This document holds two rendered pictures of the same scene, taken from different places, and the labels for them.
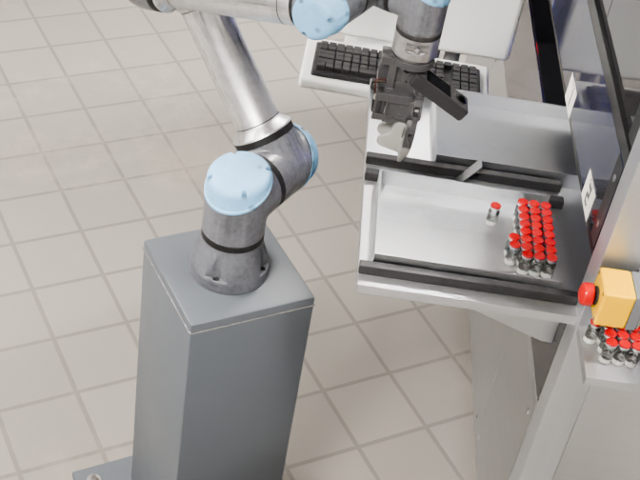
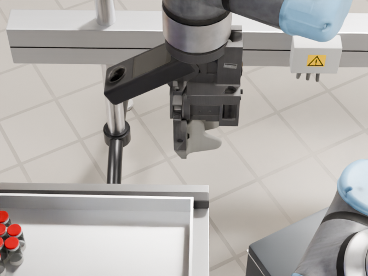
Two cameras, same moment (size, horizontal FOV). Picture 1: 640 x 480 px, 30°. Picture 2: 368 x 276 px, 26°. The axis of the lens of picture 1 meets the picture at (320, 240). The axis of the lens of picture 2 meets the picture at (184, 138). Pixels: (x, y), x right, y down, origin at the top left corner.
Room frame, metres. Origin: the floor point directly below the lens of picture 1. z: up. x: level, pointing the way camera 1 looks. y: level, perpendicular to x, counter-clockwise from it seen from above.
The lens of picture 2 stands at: (2.38, -0.07, 1.88)
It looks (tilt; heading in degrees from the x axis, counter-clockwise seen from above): 49 degrees down; 183
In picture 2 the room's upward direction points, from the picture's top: straight up
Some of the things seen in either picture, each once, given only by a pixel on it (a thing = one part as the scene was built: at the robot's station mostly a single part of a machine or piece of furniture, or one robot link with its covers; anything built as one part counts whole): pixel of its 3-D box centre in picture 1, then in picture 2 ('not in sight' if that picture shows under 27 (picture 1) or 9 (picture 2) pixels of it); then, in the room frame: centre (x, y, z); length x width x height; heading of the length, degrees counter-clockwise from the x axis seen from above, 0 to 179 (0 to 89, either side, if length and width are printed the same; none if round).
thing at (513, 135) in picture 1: (513, 137); not in sight; (2.14, -0.37, 0.90); 0.34 x 0.26 x 0.04; 92
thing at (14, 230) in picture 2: (512, 252); (16, 238); (1.74, -0.36, 0.90); 0.02 x 0.02 x 0.05
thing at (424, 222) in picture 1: (464, 230); (72, 275); (1.79, -0.27, 0.90); 0.34 x 0.26 x 0.04; 92
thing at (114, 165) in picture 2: not in sight; (118, 142); (0.84, -0.36, 0.07); 0.50 x 0.08 x 0.14; 2
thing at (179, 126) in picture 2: not in sight; (179, 120); (1.74, -0.11, 1.18); 0.05 x 0.02 x 0.09; 2
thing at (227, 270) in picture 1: (230, 248); not in sight; (1.69, 0.16, 0.84); 0.15 x 0.15 x 0.10
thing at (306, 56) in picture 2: not in sight; (315, 54); (0.88, 0.17, 0.50); 0.12 x 0.05 x 0.09; 92
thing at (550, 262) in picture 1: (546, 239); not in sight; (1.80, -0.42, 0.90); 0.18 x 0.02 x 0.05; 2
